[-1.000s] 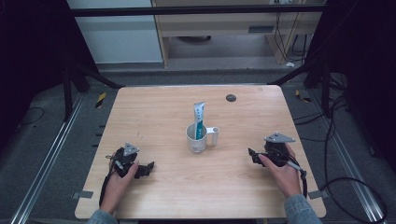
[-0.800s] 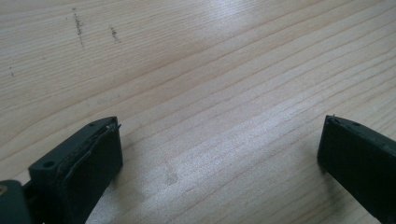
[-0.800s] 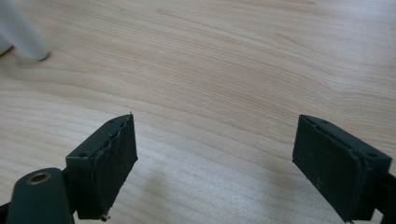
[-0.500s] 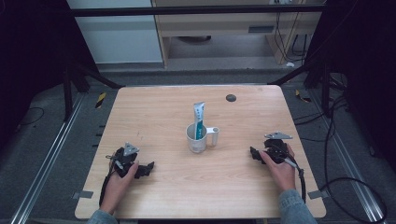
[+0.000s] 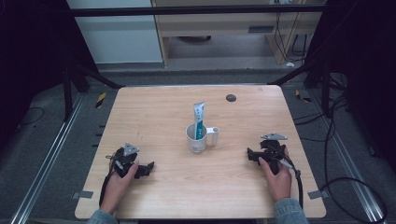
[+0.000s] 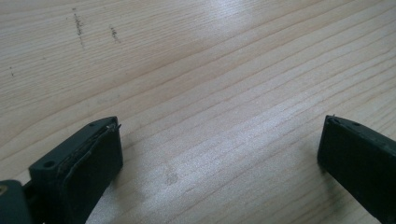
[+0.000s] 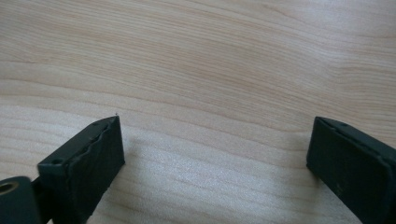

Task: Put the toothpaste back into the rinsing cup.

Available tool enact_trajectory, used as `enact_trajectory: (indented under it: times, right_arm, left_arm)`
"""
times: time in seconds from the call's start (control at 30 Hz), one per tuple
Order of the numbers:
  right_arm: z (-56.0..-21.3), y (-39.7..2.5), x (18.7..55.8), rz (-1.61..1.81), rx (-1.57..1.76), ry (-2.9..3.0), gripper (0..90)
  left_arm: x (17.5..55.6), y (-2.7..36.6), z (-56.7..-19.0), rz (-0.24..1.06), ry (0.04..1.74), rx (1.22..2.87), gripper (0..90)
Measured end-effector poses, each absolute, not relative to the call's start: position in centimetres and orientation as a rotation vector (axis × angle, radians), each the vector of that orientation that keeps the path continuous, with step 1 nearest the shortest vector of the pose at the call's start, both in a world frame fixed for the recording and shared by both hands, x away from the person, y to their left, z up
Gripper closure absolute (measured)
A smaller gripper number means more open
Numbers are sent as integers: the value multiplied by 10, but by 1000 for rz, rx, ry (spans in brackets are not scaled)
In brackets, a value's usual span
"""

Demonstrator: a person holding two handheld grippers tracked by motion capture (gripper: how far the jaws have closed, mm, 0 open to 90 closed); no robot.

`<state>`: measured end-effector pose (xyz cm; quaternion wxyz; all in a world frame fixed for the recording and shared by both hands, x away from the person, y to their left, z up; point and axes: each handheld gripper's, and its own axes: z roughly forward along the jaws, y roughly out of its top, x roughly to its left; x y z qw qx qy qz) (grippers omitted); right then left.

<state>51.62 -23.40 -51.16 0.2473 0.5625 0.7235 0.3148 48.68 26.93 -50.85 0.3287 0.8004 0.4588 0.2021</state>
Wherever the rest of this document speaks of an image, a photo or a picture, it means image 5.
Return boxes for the white and teal toothpaste tube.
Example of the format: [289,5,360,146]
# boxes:
[192,101,206,141]

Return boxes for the grey tape piece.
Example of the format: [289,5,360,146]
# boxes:
[71,189,94,201]
[306,189,331,201]

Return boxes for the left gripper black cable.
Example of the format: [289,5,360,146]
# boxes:
[98,154,118,207]

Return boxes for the black horizontal bar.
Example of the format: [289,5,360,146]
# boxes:
[69,4,327,18]

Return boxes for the dark curtain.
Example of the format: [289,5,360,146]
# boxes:
[306,0,396,175]
[0,0,101,153]

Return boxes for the black floor cable bundle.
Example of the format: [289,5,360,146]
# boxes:
[293,73,351,188]

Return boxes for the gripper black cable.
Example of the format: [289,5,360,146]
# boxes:
[98,154,118,207]
[277,158,305,209]

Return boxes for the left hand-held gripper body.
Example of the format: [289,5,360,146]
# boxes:
[106,142,140,179]

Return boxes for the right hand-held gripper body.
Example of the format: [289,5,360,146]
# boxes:
[259,132,290,175]

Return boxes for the yellow and black tape strip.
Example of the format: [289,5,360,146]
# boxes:
[94,91,107,109]
[294,89,312,104]

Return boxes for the thin black floor cable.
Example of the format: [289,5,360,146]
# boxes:
[18,106,46,128]

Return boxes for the aluminium floor rail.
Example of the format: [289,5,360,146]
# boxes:
[8,92,86,224]
[307,89,388,224]

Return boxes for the person's left hand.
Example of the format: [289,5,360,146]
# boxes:
[98,161,140,215]

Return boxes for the white cabinet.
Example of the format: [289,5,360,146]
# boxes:
[66,0,163,65]

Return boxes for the black metal stand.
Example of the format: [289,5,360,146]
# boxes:
[61,60,126,123]
[267,60,347,119]

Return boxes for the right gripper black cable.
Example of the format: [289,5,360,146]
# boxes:
[277,158,305,209]

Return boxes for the person's right hand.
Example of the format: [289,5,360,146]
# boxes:
[258,148,293,203]

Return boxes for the hanging black desk cables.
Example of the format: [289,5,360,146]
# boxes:
[273,11,313,63]

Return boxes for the looped black floor cable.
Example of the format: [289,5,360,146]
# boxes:
[319,176,389,224]

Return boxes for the white cup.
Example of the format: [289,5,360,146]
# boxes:
[185,122,220,154]

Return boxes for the light wooden desk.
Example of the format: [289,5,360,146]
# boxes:
[150,0,327,67]

